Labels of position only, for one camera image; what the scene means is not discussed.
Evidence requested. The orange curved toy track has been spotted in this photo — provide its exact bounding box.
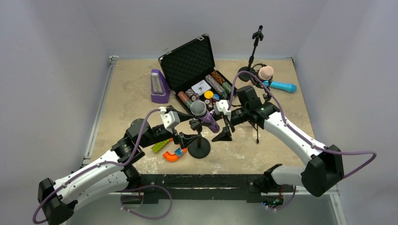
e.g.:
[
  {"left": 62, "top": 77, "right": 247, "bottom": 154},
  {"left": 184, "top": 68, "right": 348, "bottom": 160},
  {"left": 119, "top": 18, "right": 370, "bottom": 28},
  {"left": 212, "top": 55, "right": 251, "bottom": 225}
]
[{"left": 162, "top": 148, "right": 187, "bottom": 162}]

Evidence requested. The black tripod shock-mount stand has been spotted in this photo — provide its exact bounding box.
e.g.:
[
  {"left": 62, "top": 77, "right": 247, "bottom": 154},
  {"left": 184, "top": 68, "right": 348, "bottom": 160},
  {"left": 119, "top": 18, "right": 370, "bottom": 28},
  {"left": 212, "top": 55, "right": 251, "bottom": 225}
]
[{"left": 248, "top": 63, "right": 273, "bottom": 144}]

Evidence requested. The lime green long brick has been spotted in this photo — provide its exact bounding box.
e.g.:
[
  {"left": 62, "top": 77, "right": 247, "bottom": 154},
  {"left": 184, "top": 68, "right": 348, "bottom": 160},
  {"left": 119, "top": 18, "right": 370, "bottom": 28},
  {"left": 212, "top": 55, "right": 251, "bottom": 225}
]
[{"left": 151, "top": 138, "right": 173, "bottom": 153}]

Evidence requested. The yellow dealer button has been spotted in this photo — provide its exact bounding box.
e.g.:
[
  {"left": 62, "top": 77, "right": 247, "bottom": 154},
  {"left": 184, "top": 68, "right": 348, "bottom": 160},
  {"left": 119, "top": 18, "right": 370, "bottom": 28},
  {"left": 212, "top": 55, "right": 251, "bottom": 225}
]
[{"left": 204, "top": 90, "right": 214, "bottom": 99}]

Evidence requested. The black poker chip case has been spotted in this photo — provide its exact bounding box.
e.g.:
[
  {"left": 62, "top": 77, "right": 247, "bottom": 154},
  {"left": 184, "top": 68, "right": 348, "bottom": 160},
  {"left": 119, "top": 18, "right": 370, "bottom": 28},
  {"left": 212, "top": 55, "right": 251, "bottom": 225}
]
[{"left": 158, "top": 34, "right": 232, "bottom": 116}]

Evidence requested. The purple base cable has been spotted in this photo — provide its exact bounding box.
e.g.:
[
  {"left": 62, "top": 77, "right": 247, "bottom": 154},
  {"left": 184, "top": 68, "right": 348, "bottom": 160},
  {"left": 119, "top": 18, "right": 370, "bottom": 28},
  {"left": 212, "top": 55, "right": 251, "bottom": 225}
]
[{"left": 120, "top": 185, "right": 173, "bottom": 220}]

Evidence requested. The purple glitter microphone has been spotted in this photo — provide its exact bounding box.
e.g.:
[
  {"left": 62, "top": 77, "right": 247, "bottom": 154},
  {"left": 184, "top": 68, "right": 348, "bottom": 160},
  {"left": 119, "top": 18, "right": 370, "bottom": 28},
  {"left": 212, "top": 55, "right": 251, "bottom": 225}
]
[{"left": 190, "top": 100, "right": 220, "bottom": 133}]

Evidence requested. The purple metronome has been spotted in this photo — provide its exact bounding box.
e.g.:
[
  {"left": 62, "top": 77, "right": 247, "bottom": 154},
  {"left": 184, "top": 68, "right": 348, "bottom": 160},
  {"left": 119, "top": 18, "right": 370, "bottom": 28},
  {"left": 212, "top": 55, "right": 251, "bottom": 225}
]
[{"left": 151, "top": 69, "right": 170, "bottom": 104}]

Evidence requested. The black round-base stand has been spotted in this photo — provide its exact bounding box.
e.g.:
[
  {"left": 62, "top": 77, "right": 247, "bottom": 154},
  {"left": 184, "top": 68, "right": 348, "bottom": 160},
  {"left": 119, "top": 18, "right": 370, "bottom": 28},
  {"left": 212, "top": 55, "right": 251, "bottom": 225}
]
[
  {"left": 238, "top": 25, "right": 264, "bottom": 82},
  {"left": 188, "top": 119, "right": 212, "bottom": 159}
]

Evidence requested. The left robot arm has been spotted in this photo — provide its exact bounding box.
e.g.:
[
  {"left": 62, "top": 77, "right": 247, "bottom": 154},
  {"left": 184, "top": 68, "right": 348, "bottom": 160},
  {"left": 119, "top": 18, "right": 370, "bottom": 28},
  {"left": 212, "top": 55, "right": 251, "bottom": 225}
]
[{"left": 32, "top": 105, "right": 199, "bottom": 225}]

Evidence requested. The blue square brick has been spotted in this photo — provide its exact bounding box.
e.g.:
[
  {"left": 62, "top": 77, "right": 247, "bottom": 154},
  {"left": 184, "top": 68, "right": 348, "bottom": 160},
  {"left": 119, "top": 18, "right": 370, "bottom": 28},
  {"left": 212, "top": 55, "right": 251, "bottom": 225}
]
[{"left": 175, "top": 148, "right": 184, "bottom": 157}]

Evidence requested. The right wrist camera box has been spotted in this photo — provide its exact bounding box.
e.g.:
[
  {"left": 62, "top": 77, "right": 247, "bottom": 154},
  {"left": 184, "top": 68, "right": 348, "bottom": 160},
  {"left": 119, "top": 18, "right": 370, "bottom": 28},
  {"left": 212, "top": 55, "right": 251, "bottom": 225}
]
[{"left": 214, "top": 99, "right": 232, "bottom": 121}]

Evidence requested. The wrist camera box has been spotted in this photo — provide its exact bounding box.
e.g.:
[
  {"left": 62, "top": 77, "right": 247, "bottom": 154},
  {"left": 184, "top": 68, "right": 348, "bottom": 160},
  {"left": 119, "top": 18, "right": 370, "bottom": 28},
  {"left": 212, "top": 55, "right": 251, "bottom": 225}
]
[
  {"left": 159, "top": 107, "right": 180, "bottom": 132},
  {"left": 214, "top": 99, "right": 232, "bottom": 121}
]

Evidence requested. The blue microphone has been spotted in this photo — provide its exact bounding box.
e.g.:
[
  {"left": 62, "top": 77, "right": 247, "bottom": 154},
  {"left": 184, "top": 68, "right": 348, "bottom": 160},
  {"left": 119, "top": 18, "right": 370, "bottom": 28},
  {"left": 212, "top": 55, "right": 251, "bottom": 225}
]
[{"left": 263, "top": 81, "right": 297, "bottom": 93}]

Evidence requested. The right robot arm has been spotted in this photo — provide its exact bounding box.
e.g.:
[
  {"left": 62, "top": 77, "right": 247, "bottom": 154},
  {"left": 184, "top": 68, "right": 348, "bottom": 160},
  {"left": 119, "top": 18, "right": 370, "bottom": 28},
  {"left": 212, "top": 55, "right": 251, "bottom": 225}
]
[{"left": 212, "top": 86, "right": 344, "bottom": 197}]

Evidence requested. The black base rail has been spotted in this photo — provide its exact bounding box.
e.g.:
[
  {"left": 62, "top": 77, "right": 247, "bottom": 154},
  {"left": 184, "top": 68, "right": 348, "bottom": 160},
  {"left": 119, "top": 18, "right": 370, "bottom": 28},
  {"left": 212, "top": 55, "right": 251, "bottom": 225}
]
[{"left": 121, "top": 173, "right": 294, "bottom": 206}]

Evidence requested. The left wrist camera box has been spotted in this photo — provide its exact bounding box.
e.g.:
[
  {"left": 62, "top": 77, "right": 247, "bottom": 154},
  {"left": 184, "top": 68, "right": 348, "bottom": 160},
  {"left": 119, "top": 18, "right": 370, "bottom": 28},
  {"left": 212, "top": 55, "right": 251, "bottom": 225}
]
[{"left": 159, "top": 107, "right": 180, "bottom": 132}]

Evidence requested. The white playing card box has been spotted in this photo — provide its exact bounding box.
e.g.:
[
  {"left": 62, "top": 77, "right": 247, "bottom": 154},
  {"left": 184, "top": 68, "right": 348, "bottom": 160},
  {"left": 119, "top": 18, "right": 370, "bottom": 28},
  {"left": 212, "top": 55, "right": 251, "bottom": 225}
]
[{"left": 191, "top": 80, "right": 212, "bottom": 96}]

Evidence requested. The beige pink microphone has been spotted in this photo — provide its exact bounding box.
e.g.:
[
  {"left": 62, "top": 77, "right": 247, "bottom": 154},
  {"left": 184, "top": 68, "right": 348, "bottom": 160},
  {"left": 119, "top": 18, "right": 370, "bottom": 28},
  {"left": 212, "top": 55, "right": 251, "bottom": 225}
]
[{"left": 258, "top": 66, "right": 274, "bottom": 81}]

